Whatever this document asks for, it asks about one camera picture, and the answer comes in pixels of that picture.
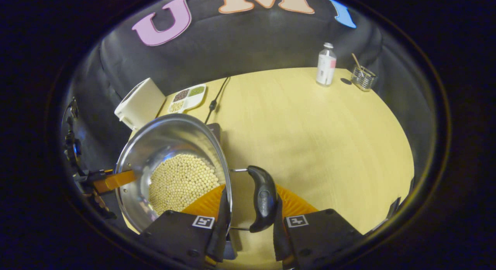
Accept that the stainless steel pot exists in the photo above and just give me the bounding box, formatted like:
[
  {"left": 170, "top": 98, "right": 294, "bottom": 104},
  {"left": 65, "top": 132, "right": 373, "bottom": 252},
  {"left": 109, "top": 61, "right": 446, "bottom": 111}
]
[{"left": 115, "top": 113, "right": 279, "bottom": 234}]

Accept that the black power cable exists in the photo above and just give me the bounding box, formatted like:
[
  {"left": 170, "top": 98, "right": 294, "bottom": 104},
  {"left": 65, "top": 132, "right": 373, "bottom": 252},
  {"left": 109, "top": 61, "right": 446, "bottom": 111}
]
[{"left": 204, "top": 77, "right": 231, "bottom": 124}]

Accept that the black backdrop cloth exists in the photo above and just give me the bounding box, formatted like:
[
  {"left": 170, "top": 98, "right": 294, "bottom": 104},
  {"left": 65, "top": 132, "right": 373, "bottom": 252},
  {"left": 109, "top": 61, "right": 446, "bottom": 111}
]
[{"left": 62, "top": 0, "right": 438, "bottom": 174}]

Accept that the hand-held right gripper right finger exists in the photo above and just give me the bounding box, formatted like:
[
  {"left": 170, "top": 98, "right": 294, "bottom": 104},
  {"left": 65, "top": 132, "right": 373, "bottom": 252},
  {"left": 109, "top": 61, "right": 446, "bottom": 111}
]
[{"left": 273, "top": 184, "right": 365, "bottom": 270}]

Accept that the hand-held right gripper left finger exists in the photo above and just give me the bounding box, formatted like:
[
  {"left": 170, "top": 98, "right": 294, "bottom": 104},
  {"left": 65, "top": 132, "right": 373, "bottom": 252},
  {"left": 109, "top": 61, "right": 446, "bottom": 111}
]
[{"left": 139, "top": 184, "right": 232, "bottom": 269}]

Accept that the white toaster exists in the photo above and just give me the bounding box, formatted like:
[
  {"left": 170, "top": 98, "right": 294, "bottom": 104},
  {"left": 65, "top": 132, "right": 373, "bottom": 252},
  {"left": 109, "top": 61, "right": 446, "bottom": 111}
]
[{"left": 114, "top": 77, "right": 167, "bottom": 131}]

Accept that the wooden stick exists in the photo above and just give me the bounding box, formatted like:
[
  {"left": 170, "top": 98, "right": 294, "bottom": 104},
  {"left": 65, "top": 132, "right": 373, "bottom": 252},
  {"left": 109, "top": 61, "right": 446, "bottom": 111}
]
[{"left": 351, "top": 53, "right": 365, "bottom": 75}]

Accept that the pile of yellow soybeans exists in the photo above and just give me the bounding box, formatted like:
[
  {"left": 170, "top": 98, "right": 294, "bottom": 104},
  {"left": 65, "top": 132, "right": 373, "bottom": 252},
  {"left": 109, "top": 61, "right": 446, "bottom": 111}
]
[{"left": 148, "top": 153, "right": 220, "bottom": 216}]

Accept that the white divided bean dish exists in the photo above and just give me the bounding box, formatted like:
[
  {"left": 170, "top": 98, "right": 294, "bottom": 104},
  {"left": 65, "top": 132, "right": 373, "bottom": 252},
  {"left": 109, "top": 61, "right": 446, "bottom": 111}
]
[{"left": 167, "top": 84, "right": 207, "bottom": 114}]

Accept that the clear bottle with white label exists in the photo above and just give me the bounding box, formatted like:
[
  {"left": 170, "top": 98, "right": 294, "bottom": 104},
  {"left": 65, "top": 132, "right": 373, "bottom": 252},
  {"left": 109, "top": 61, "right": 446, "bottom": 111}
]
[{"left": 315, "top": 42, "right": 337, "bottom": 87}]

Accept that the small glass jar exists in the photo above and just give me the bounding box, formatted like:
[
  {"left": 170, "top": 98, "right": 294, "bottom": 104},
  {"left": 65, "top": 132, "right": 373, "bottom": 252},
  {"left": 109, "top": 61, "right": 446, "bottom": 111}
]
[{"left": 350, "top": 65, "right": 378, "bottom": 92}]

